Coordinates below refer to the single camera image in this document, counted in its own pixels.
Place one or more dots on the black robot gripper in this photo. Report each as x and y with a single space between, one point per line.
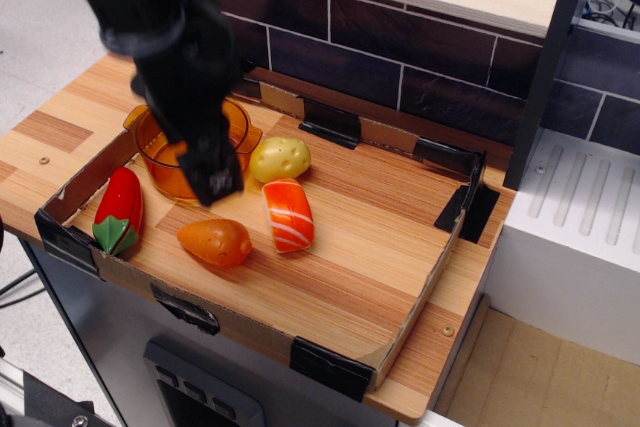
184 51

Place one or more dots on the orange transparent plastic pot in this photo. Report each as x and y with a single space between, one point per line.
160 156

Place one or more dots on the orange toy carrot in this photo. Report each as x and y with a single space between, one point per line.
218 242

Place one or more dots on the cardboard fence with black tape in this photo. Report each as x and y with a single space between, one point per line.
406 214

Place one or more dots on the yellow toy potato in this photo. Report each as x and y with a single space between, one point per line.
279 157

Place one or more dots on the salmon sushi toy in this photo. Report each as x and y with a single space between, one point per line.
289 215

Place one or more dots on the red toy pepper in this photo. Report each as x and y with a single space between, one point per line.
118 220

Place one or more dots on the grey toy oven panel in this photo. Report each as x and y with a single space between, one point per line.
191 396

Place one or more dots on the white toy sink drainer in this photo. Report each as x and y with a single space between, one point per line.
567 259

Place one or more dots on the black metal bracket bottom left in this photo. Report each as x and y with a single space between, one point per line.
26 401

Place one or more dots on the dark grey shelf post right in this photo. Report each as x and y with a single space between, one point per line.
560 28

